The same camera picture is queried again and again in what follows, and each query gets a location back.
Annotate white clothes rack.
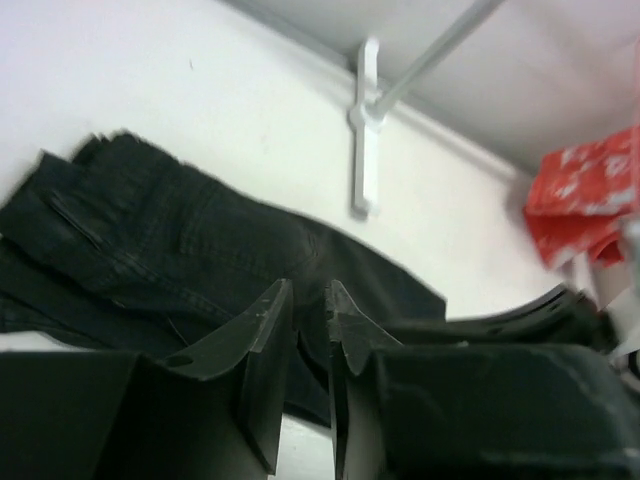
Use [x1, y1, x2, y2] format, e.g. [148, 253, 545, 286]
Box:
[226, 1, 530, 216]

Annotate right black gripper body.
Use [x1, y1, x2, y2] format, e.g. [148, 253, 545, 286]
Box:
[386, 285, 618, 353]

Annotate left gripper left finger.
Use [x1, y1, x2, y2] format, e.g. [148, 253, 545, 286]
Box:
[163, 280, 294, 475]

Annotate red patterned cloth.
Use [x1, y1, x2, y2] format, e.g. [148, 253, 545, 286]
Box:
[523, 126, 639, 269]

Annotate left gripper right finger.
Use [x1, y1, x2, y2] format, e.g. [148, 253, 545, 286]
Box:
[325, 280, 400, 479]

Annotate black trousers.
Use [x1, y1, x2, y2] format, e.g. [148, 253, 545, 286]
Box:
[1, 133, 446, 426]

